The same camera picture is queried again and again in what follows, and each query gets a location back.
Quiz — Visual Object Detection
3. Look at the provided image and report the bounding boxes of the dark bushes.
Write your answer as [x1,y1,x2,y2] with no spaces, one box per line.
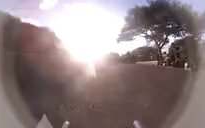
[104,35,204,70]

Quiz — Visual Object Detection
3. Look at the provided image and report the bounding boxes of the dark grey asphalt road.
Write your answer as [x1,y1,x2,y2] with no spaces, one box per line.
[9,61,205,128]

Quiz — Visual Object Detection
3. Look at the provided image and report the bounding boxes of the robot's own part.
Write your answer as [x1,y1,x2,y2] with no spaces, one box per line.
[132,119,144,128]
[61,120,71,128]

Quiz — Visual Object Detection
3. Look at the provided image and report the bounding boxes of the large broad-crowned tree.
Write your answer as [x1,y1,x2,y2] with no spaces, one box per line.
[117,0,195,67]

